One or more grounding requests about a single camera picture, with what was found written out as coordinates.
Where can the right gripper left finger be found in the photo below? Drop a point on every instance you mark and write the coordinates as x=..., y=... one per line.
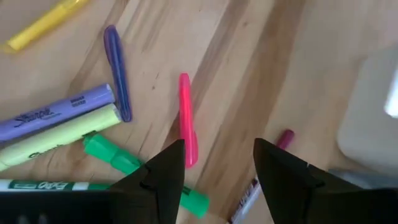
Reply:
x=161, y=186

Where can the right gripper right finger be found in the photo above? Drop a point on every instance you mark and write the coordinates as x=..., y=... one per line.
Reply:
x=286, y=186

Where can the magenta capped white marker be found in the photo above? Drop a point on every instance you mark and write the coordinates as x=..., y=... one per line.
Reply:
x=286, y=138

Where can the green highlighter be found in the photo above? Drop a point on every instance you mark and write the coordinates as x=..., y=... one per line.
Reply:
x=105, y=151

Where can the pink highlighter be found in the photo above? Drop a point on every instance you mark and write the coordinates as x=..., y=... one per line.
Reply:
x=186, y=118

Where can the pale yellow highlighter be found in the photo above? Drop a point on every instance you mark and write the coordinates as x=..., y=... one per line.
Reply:
x=62, y=135

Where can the green Expo marker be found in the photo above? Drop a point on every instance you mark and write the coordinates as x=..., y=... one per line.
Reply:
x=46, y=185

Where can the dark purple highlighter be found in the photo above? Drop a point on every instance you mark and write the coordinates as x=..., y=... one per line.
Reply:
x=118, y=74

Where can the lavender Sharpie highlighter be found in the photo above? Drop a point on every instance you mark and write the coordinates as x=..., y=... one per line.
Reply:
x=56, y=113

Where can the white plastic bin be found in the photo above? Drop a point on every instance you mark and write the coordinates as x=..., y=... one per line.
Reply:
x=367, y=130

